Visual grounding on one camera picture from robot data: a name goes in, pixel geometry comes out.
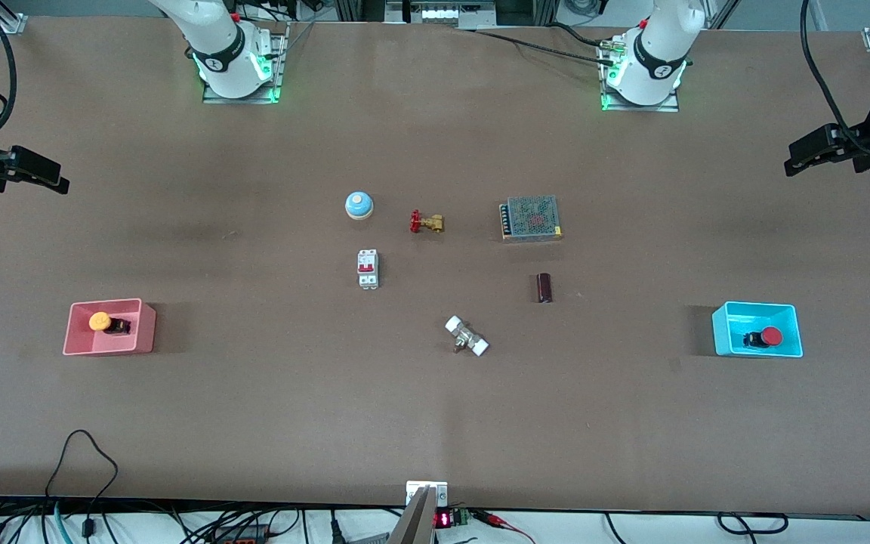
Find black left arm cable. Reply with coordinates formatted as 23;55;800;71
799;0;870;156

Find pink plastic bin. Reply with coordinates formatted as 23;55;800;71
63;298;157;356

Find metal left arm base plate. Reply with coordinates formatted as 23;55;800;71
599;39;682;113

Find metal fitting white caps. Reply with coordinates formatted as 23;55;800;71
445;315;490;357

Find yellow mushroom push button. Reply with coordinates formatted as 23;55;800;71
88;311;132;336

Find metal mesh power supply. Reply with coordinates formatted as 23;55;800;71
500;195;563;242

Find black base cable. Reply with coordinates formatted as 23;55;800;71
471;23;619;67

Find blue call bell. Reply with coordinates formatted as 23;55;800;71
344;190;375;221

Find white power strip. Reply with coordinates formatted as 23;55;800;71
385;0;498;31

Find black coiled cable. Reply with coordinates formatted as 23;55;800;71
717;512;790;536

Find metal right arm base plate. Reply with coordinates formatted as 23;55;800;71
202;21;289;105

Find red mushroom push button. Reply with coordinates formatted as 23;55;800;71
742;327;784;351

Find cyan plastic bin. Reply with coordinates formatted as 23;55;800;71
711;301;804;358

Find red clip lead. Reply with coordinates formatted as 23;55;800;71
471;511;536;544

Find black box red buttons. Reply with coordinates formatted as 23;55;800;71
214;524;272;544

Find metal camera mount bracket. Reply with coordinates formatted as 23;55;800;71
406;481;449;508

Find thin black looped cable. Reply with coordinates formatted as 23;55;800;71
45;429;119;539

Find grey camera pole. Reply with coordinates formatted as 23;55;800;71
387;486;437;544

